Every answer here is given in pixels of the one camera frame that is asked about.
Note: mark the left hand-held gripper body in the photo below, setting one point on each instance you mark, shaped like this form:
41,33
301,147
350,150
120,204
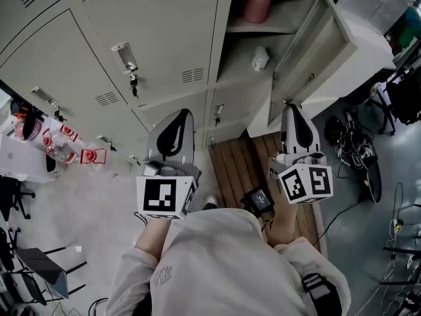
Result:
161,196

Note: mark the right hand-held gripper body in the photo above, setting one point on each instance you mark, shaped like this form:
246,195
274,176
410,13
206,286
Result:
306,183

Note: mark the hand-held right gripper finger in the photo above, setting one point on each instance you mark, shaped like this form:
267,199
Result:
287,137
309,137

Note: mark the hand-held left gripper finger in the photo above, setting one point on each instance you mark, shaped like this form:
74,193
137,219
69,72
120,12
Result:
153,147
189,147

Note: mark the grey metal locker cabinet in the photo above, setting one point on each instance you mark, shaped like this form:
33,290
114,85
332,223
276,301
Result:
230,110

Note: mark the grey metal locker door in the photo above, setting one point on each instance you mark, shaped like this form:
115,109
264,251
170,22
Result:
325,54
72,68
164,38

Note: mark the person's left forearm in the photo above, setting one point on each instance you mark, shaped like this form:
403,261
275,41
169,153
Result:
153,239

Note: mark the person's right forearm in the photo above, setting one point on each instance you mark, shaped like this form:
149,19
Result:
283,222

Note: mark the person's left shoe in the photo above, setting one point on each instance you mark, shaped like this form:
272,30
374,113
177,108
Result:
210,202

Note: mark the wooden plank platform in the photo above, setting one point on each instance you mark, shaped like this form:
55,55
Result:
237,163

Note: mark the small black screen device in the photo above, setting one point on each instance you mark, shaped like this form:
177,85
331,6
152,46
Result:
258,201

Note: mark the clear water jug red cap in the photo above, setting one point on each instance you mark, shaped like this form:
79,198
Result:
69,133
93,156

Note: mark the black oval board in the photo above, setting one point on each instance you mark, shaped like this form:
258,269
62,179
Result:
374,186

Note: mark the white crumpled object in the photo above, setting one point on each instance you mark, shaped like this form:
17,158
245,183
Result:
260,59

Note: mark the clear water jug red label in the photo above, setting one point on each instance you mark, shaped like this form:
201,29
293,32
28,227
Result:
60,150

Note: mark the person's white shirt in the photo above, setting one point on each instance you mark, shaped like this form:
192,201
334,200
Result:
223,265

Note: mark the white power strip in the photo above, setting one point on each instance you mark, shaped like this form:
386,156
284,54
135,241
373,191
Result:
397,226

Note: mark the small black white bin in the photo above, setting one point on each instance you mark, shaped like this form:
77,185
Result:
53,165

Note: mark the black swivel chair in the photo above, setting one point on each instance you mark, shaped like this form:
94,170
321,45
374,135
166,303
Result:
404,100

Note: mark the black stand legs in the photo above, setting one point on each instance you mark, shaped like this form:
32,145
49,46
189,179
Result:
404,250

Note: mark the pink bucket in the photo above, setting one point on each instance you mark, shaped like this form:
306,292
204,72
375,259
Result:
29,127

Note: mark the pink jar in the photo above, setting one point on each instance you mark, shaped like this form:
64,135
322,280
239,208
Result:
257,7

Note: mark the blue black folding chair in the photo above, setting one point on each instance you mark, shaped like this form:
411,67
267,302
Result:
42,268

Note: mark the black office chair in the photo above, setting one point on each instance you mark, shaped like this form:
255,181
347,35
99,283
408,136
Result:
10,193
4,249

